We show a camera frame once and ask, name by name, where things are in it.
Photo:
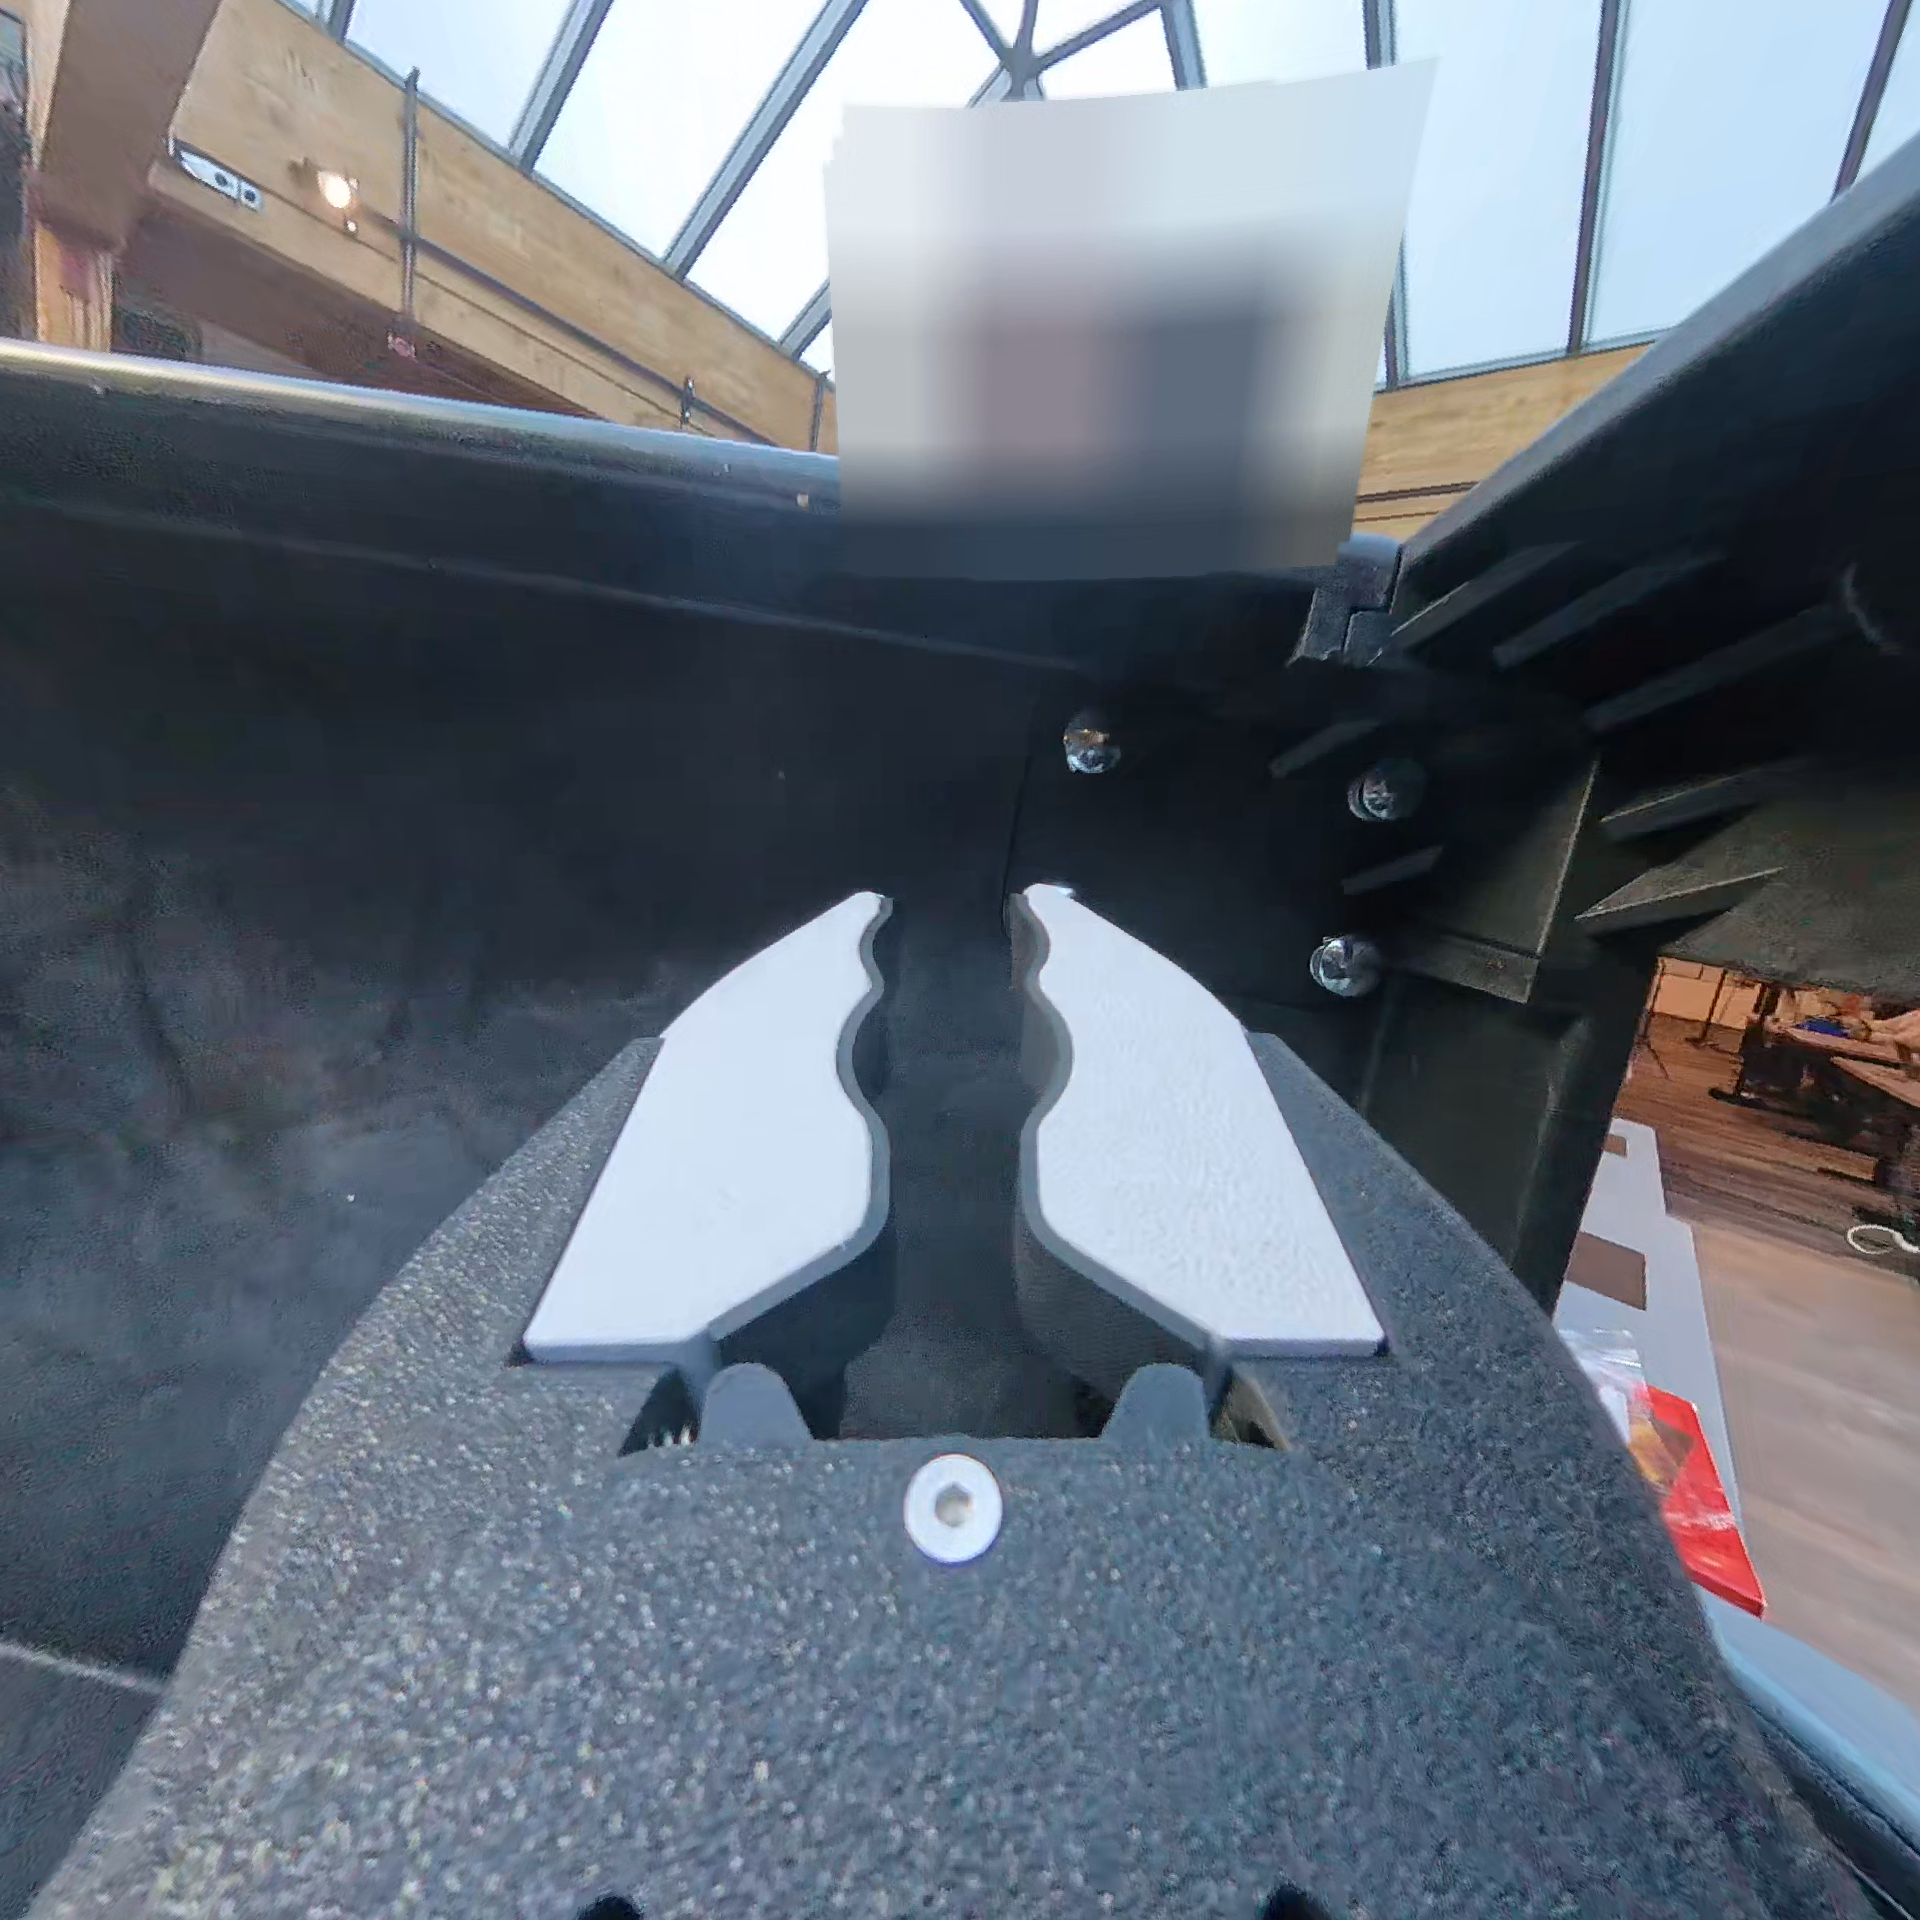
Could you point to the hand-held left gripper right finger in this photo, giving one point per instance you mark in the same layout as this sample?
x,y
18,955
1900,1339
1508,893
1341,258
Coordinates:
x,y
1185,1171

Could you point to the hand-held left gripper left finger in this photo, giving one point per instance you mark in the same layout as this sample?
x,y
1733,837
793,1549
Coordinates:
x,y
720,1155

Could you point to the white desk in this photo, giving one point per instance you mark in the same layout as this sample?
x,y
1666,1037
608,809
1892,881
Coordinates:
x,y
1664,1245

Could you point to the clear plastic packet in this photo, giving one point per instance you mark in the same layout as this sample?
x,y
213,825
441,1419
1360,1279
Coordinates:
x,y
1598,1358

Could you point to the red packet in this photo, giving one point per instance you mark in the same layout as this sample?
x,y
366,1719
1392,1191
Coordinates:
x,y
1704,1499

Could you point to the wooden table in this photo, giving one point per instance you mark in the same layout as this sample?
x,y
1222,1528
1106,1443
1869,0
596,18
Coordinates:
x,y
1823,1049

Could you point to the black metal rod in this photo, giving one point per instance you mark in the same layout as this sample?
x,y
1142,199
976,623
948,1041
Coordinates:
x,y
407,224

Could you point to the wall lamp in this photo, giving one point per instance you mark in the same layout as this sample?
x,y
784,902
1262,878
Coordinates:
x,y
332,189

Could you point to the white wall fixture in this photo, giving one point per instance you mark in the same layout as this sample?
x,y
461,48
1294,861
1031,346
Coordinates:
x,y
220,176

